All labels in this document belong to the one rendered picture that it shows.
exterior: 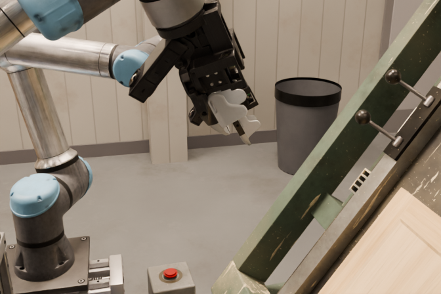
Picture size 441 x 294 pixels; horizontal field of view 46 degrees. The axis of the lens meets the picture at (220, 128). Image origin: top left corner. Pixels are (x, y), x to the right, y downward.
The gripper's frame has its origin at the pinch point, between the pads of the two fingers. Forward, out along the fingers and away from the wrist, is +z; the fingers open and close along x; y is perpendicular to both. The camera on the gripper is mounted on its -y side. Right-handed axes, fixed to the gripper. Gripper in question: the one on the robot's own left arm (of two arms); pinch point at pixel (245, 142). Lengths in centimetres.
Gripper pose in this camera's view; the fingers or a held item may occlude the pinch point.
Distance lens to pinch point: 130.2
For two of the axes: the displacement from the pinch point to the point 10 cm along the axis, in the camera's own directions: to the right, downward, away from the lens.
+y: 8.7, -4.9, -0.2
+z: 4.6, 7.9, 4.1
